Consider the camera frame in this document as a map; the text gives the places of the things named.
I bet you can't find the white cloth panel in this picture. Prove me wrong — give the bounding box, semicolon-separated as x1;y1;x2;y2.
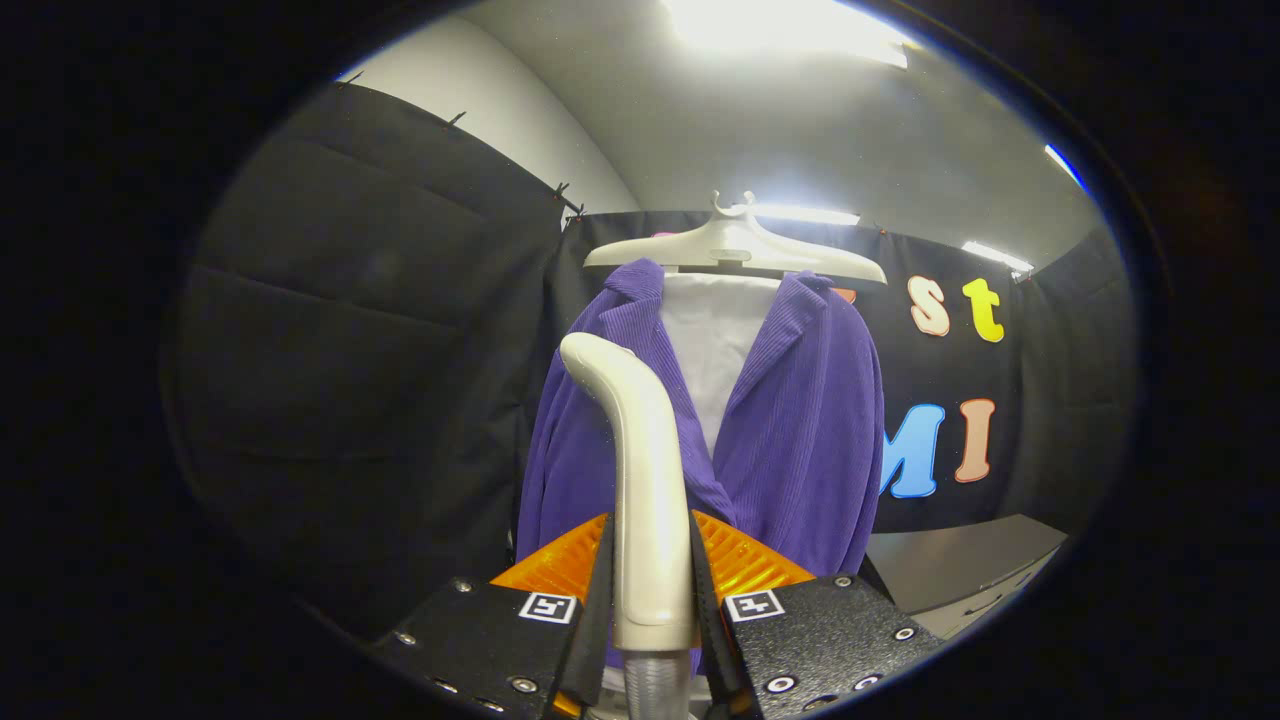
658;270;783;461

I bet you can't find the beige cabinet with dark top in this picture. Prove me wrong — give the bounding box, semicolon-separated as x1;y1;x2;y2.
865;514;1069;641

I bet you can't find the grey garment steamer hose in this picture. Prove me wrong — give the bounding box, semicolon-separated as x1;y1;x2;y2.
622;648;693;720

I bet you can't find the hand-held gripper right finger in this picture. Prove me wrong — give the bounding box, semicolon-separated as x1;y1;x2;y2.
688;510;946;720

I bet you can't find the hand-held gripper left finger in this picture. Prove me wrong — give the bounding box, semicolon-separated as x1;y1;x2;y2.
370;512;616;720

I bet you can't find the white garment steamer handle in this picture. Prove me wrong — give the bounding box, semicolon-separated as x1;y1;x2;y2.
558;332;698;653

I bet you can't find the white plastic hanger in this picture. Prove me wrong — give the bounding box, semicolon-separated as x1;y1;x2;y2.
583;190;888;286

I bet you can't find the long ceiling light panel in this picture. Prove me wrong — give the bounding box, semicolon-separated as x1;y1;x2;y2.
750;203;861;227

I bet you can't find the large ceiling light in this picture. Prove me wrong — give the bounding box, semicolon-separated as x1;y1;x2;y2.
660;0;916;71

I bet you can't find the purple corduroy jacket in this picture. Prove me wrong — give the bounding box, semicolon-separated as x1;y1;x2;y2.
515;258;886;579

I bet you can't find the small ceiling light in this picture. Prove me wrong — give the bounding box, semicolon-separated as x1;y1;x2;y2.
962;240;1034;276

